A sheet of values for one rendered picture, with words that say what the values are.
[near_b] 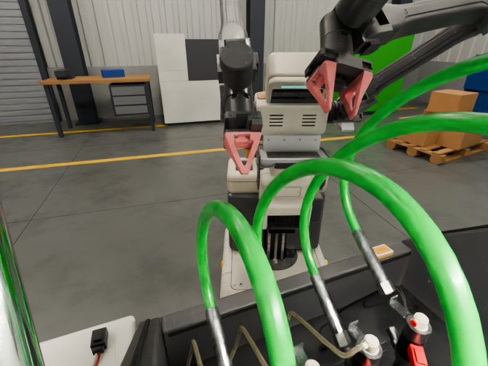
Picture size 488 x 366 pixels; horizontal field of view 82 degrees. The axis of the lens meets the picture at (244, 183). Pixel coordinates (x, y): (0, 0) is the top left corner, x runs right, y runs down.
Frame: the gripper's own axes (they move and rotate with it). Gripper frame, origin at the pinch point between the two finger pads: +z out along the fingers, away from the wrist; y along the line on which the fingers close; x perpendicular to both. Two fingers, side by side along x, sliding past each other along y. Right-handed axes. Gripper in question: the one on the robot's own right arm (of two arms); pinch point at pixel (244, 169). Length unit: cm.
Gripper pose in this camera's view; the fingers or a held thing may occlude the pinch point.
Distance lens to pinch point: 50.8
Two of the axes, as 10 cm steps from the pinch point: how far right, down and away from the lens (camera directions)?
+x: 9.9, -0.4, 1.1
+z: 0.7, 9.4, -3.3
